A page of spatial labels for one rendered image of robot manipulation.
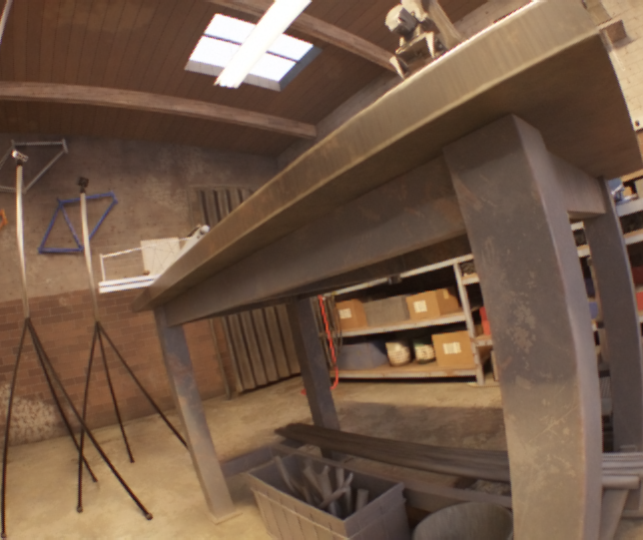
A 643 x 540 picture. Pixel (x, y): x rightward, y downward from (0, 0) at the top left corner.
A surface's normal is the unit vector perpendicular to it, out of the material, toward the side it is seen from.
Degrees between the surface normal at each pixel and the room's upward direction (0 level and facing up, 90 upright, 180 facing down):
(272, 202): 90
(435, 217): 90
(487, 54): 90
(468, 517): 85
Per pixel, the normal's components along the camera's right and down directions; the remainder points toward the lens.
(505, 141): -0.77, 0.12
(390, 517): 0.60, -0.21
